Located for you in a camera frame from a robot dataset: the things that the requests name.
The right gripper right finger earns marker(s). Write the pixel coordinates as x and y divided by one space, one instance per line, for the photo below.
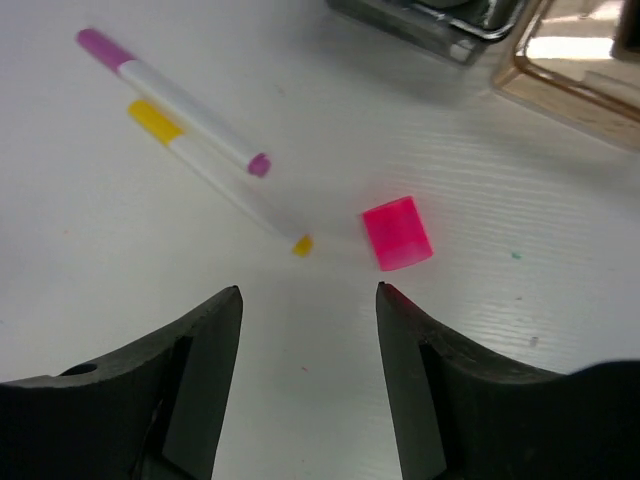
462 411

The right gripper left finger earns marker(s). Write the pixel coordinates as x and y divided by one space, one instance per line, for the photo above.
152 409

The pink highlighter cap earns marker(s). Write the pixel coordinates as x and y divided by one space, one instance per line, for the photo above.
397 235

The yellow end marker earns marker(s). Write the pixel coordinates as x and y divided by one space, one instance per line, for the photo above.
236 190

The pink cap marker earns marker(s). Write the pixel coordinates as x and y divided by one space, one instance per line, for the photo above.
176 102

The dark grey plastic bin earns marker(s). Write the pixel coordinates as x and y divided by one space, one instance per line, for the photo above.
458 31

